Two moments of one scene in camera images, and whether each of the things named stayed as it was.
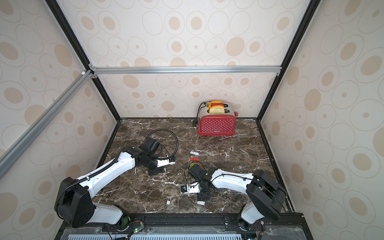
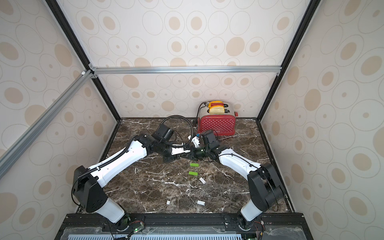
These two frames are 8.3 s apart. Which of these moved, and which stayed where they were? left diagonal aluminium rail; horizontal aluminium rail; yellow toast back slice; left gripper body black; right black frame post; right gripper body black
Moved: right gripper body black; left gripper body black
Stayed: left diagonal aluminium rail; right black frame post; horizontal aluminium rail; yellow toast back slice
